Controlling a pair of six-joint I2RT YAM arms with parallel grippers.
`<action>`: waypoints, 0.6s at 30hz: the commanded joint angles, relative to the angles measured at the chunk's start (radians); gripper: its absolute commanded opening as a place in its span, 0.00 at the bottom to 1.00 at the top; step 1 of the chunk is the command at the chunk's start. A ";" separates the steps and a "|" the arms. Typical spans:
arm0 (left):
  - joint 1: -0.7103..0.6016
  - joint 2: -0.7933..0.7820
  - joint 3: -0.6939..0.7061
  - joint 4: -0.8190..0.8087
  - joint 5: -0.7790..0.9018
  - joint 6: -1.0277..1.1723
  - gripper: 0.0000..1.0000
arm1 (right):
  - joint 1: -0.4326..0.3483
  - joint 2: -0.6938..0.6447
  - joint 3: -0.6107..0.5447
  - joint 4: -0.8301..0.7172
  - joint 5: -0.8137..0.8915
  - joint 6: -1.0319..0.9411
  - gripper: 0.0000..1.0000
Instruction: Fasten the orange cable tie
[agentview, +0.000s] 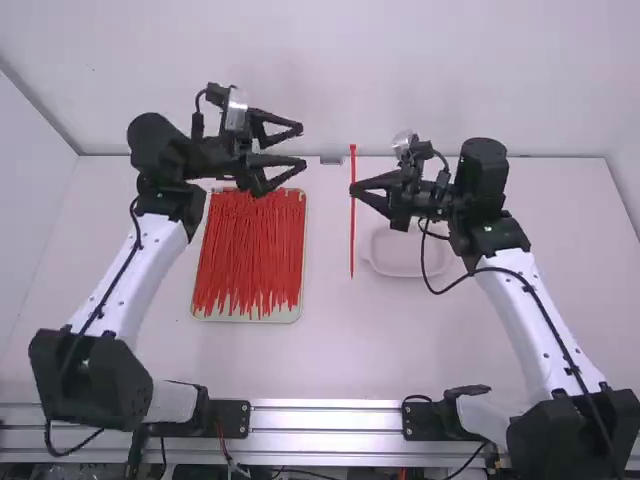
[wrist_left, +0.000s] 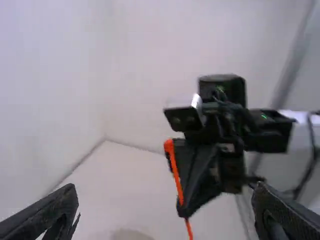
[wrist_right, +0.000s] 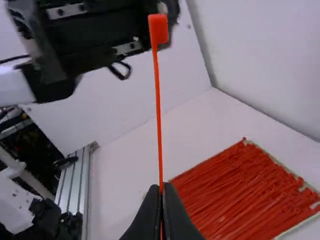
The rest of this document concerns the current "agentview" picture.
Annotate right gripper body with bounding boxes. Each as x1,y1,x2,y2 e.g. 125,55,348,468
387,164,454,233

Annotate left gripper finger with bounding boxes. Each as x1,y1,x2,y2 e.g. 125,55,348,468
238,153,308,198
247,107,305,152

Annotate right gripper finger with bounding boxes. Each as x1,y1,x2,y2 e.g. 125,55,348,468
349,168,402,195
349,190,402,224

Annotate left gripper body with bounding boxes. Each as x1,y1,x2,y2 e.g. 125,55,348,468
185,132,255,181

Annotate orange cable tie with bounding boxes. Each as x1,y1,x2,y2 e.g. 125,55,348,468
347,143,359,281

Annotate white dish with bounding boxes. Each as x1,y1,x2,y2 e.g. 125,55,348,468
368,226,452,279

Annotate pale tray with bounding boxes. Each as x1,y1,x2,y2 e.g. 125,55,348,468
188,185,312,326

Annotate silver rails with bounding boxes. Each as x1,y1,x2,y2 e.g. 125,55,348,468
0,396,517,472

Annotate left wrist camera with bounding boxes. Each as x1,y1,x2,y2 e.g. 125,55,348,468
204,82,253,135

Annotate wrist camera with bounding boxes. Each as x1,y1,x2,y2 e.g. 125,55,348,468
204,82,253,135
391,130,434,169

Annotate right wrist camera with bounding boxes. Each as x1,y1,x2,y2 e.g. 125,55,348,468
391,130,434,169

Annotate black cable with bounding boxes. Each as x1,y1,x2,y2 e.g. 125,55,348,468
418,214,484,297
43,417,109,458
191,88,211,142

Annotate row of orange cable ties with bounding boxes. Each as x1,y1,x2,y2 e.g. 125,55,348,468
193,188,308,319

